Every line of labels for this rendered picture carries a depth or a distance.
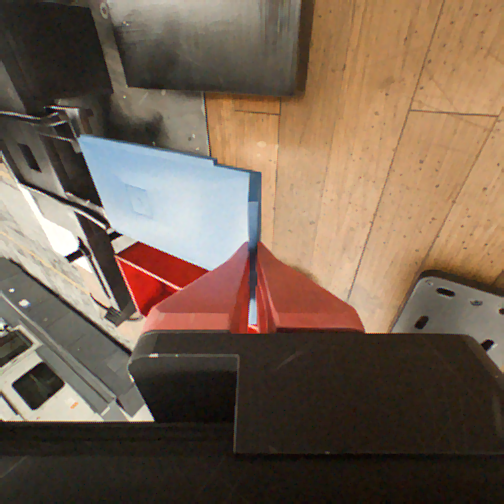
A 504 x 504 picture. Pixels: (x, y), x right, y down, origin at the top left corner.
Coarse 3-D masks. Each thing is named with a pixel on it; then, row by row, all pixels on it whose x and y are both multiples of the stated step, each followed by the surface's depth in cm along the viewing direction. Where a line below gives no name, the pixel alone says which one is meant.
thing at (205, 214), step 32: (96, 160) 17; (128, 160) 15; (160, 160) 14; (160, 192) 15; (192, 192) 14; (224, 192) 13; (256, 192) 10; (128, 224) 20; (160, 224) 17; (192, 224) 16; (224, 224) 14; (256, 224) 10; (192, 256) 17; (224, 256) 16; (256, 256) 11; (256, 320) 13
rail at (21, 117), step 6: (0, 114) 23; (6, 114) 22; (12, 114) 21; (18, 114) 21; (24, 114) 21; (30, 114) 21; (36, 114) 21; (42, 114) 21; (18, 120) 21; (24, 120) 21; (30, 120) 20; (36, 120) 20
